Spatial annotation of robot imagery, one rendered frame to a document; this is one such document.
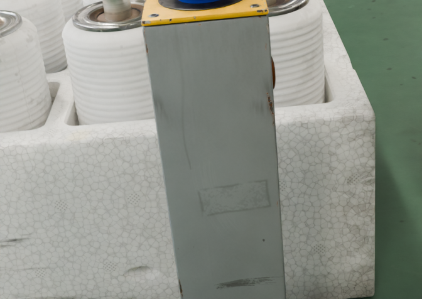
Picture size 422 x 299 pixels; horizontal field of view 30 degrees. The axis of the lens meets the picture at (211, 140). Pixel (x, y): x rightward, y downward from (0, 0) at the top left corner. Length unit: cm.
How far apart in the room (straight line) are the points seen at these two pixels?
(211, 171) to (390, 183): 42
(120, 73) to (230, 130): 18
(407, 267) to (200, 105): 35
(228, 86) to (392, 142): 52
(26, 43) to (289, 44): 21
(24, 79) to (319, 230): 27
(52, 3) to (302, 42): 26
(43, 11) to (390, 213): 39
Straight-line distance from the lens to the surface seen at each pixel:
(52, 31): 77
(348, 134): 62
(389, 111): 103
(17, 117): 66
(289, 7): 62
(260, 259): 51
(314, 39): 64
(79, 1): 90
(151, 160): 62
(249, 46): 44
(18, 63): 65
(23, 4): 75
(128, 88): 63
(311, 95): 65
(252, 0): 45
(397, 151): 93
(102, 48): 62
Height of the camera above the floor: 45
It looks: 28 degrees down
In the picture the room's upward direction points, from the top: 6 degrees counter-clockwise
